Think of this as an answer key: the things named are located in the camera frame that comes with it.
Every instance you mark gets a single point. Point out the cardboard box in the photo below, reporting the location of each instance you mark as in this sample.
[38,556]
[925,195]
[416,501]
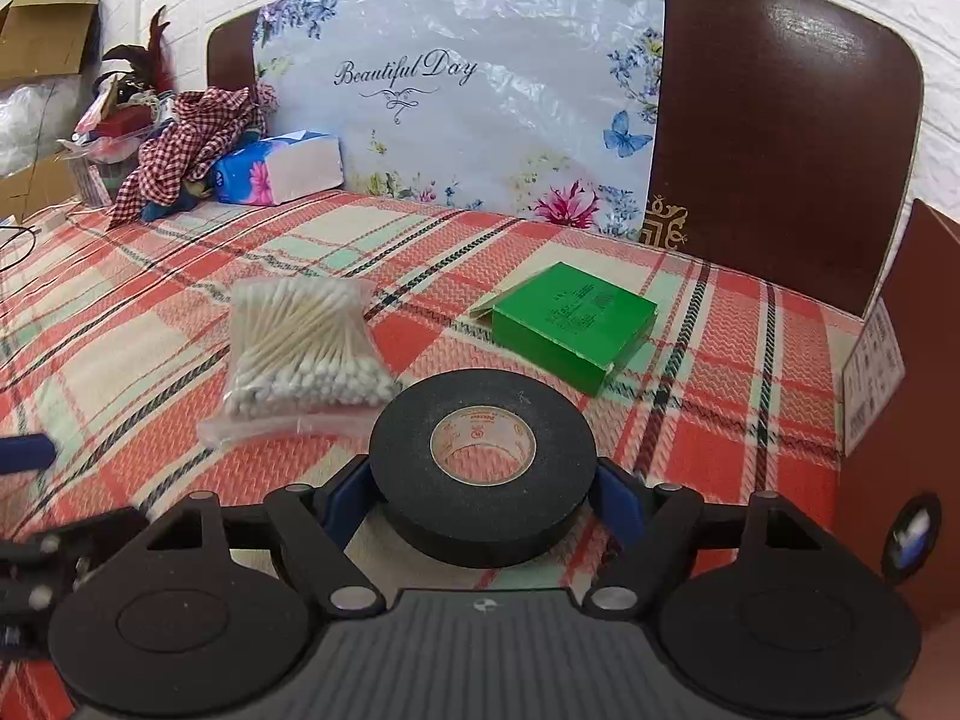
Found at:
[45,34]

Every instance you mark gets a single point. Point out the thick green box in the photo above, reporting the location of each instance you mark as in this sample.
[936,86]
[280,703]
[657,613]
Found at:
[577,315]

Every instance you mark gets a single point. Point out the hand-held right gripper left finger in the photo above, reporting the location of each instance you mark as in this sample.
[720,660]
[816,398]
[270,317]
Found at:
[349,496]

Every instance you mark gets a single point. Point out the bag of cotton swabs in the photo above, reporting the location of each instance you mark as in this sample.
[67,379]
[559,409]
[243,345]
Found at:
[300,345]

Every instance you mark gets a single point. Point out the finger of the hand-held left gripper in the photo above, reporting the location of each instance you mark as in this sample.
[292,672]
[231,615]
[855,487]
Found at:
[67,551]
[26,454]

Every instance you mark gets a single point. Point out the brown box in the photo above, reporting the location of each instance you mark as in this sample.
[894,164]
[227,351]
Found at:
[907,405]

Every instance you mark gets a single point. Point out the red checkered cloth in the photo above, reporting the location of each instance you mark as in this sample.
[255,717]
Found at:
[195,135]

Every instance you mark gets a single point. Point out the plaid mat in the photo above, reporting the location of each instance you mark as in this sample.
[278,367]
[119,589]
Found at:
[150,315]

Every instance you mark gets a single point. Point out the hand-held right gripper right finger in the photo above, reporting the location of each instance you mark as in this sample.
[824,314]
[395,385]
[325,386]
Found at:
[619,496]

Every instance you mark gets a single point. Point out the blue tissue pack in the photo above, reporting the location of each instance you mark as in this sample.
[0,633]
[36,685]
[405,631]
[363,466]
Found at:
[277,169]

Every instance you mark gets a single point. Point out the brown wooden headboard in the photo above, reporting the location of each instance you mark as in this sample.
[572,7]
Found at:
[780,127]

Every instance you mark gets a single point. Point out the floral printed board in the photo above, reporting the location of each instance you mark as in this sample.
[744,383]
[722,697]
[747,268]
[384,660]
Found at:
[487,127]

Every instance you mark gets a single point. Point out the clear plastic container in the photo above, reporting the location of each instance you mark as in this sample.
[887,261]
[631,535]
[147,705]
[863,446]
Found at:
[105,150]

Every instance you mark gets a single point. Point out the black tape roll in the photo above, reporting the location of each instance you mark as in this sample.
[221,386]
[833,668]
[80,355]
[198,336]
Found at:
[405,450]

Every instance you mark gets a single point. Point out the dark blue cloth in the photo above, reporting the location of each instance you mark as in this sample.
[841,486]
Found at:
[176,202]

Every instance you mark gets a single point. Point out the clear plastic bag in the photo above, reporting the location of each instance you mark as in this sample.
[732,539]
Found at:
[30,124]

